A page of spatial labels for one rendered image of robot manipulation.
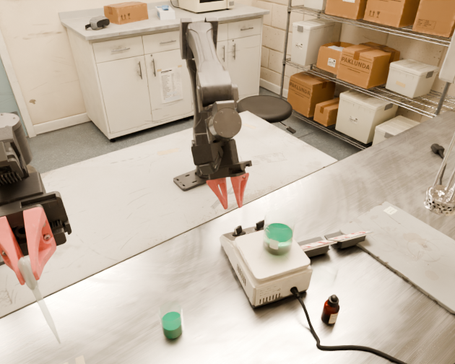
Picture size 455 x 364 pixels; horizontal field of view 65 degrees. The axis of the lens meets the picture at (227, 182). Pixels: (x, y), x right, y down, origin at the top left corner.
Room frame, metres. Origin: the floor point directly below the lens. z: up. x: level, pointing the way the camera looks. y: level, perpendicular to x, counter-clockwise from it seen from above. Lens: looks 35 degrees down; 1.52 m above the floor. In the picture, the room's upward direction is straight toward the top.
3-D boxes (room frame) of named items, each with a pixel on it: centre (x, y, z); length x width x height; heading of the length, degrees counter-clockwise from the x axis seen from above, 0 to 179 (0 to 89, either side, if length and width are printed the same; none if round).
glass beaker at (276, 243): (0.53, -0.10, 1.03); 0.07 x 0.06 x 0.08; 19
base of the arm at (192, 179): (0.91, 0.06, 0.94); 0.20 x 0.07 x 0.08; 126
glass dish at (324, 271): (0.53, -0.21, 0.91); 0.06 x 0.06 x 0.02
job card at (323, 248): (0.60, -0.20, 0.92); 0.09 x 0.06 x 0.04; 109
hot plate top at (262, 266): (0.52, -0.09, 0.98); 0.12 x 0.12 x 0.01; 21
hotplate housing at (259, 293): (0.54, -0.08, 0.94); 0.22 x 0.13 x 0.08; 21
